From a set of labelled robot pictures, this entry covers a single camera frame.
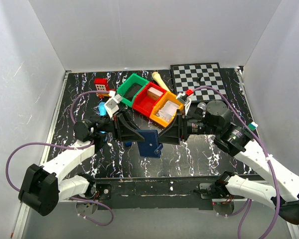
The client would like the navy blue card holder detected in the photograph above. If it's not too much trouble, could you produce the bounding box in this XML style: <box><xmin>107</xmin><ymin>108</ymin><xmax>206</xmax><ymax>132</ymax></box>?
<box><xmin>137</xmin><ymin>129</ymin><xmax>163</xmax><ymax>158</ymax></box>

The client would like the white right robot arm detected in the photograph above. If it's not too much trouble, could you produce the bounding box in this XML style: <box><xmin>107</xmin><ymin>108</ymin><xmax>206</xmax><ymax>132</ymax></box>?
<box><xmin>158</xmin><ymin>101</ymin><xmax>299</xmax><ymax>225</ymax></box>

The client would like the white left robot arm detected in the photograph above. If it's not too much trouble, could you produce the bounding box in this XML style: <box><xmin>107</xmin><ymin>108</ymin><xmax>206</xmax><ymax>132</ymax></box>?
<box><xmin>18</xmin><ymin>110</ymin><xmax>145</xmax><ymax>216</ymax></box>

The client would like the white cards stack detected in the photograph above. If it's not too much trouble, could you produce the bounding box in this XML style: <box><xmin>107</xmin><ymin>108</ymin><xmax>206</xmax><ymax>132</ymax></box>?
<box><xmin>156</xmin><ymin>101</ymin><xmax>179</xmax><ymax>122</ymax></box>

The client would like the yellow plastic bin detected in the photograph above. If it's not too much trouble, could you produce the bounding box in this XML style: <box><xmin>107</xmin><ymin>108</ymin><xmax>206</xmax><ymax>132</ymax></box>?
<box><xmin>149</xmin><ymin>92</ymin><xmax>184</xmax><ymax>127</ymax></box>

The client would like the blue toy microphone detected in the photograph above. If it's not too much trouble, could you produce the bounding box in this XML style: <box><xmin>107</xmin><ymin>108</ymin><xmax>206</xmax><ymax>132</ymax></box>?
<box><xmin>98</xmin><ymin>102</ymin><xmax>107</xmax><ymax>116</ymax></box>

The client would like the red plastic bin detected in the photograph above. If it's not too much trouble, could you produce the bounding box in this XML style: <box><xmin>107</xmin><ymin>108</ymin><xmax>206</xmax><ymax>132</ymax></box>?
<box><xmin>132</xmin><ymin>82</ymin><xmax>167</xmax><ymax>118</ymax></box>

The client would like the black silver microphone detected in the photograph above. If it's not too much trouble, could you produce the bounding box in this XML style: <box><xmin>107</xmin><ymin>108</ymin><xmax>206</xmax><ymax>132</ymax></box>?
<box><xmin>195</xmin><ymin>102</ymin><xmax>207</xmax><ymax>116</ymax></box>

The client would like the green plastic bin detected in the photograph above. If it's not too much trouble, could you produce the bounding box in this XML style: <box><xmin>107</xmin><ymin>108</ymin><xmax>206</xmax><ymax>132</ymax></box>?
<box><xmin>117</xmin><ymin>73</ymin><xmax>149</xmax><ymax>108</ymax></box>

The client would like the red yellow toy train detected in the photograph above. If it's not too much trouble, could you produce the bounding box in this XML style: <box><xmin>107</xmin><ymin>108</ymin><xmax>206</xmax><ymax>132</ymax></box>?
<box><xmin>94</xmin><ymin>78</ymin><xmax>116</xmax><ymax>99</ymax></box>

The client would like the black white chessboard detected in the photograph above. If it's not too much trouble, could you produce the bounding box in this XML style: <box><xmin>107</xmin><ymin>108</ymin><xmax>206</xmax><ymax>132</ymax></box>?
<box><xmin>170</xmin><ymin>62</ymin><xmax>227</xmax><ymax>97</ymax></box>

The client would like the cream toy microphone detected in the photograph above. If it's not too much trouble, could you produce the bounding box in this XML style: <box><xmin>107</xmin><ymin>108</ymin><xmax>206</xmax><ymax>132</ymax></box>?
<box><xmin>151</xmin><ymin>72</ymin><xmax>170</xmax><ymax>92</ymax></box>

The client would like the green lego brick stack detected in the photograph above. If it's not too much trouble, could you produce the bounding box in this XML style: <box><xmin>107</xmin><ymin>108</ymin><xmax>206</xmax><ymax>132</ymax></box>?
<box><xmin>248</xmin><ymin>121</ymin><xmax>258</xmax><ymax>131</ymax></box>

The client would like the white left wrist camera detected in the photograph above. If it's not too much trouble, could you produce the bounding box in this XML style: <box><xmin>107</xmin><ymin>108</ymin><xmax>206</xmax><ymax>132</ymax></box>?
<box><xmin>104</xmin><ymin>94</ymin><xmax>122</xmax><ymax>118</ymax></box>

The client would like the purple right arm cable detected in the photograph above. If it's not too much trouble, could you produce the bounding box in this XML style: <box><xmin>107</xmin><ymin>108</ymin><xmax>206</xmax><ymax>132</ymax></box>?
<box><xmin>189</xmin><ymin>86</ymin><xmax>281</xmax><ymax>239</ymax></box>

